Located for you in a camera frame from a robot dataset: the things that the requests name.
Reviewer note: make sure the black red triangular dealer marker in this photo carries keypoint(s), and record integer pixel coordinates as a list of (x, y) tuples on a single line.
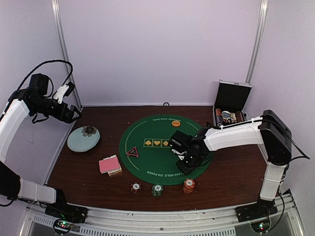
[(133, 152)]

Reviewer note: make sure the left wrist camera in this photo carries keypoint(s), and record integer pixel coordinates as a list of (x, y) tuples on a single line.
[(63, 91)]

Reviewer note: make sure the left aluminium frame post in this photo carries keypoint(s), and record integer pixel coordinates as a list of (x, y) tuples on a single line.
[(60, 32)]

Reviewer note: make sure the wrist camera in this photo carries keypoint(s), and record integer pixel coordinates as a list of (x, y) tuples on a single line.
[(180, 142), (63, 91)]

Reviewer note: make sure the light blue flower plate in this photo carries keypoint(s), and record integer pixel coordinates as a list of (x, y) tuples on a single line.
[(83, 139)]

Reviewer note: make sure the round green poker mat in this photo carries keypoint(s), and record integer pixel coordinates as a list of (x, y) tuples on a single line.
[(156, 163)]

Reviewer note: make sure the red-backed playing card deck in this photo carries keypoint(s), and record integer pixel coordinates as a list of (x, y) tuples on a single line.
[(108, 164)]

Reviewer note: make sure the green chip stack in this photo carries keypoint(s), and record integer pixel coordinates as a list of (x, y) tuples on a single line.
[(157, 190)]

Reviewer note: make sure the orange chip stack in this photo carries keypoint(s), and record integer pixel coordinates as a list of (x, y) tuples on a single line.
[(189, 185)]

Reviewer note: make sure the gold playing card box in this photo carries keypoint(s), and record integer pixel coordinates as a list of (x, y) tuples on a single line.
[(117, 170)]

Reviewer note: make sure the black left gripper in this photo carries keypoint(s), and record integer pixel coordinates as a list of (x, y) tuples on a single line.
[(68, 118)]

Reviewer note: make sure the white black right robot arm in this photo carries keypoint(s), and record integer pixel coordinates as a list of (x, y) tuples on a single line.
[(267, 130)]

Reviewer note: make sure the aluminium frame post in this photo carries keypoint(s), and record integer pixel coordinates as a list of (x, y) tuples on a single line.
[(60, 32), (261, 23)]

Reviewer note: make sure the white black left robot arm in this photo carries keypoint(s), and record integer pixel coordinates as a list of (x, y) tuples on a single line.
[(12, 185)]

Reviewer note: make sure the right aluminium frame post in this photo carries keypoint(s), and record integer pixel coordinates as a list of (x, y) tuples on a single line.
[(261, 23)]

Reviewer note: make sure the metal front rail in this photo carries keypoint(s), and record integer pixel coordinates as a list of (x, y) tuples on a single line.
[(208, 222)]

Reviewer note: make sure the chips inside case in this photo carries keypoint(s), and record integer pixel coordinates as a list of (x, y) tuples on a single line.
[(227, 118)]

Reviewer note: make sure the orange big blind button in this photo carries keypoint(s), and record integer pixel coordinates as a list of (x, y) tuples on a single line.
[(176, 123)]

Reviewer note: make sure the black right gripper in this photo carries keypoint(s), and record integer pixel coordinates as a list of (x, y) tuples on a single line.
[(186, 169)]

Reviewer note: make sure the red black chip stack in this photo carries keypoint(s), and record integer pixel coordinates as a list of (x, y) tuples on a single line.
[(135, 187)]

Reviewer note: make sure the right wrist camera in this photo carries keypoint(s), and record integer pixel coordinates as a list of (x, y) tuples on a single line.
[(180, 142)]

